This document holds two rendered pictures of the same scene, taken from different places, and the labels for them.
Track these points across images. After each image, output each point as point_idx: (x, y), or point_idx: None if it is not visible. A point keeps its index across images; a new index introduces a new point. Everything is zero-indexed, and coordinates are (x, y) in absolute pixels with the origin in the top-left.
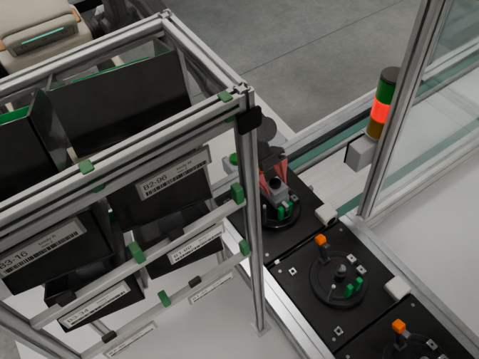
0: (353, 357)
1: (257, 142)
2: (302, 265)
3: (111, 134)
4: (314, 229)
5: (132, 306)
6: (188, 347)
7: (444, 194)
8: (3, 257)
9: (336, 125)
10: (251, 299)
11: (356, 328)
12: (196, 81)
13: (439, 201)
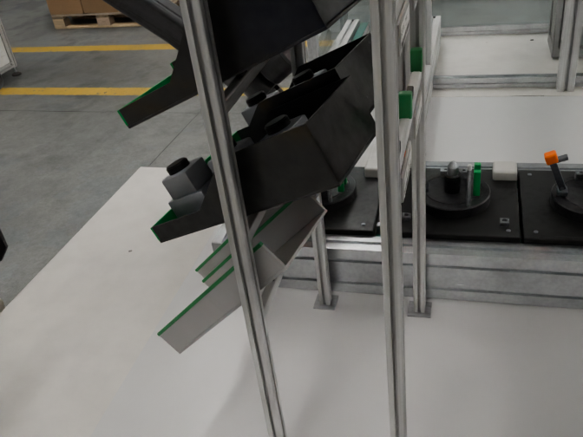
0: (540, 229)
1: (278, 89)
2: (407, 209)
3: None
4: None
5: (247, 406)
6: (369, 382)
7: (440, 136)
8: None
9: None
10: (380, 299)
11: (513, 212)
12: (175, 44)
13: (442, 142)
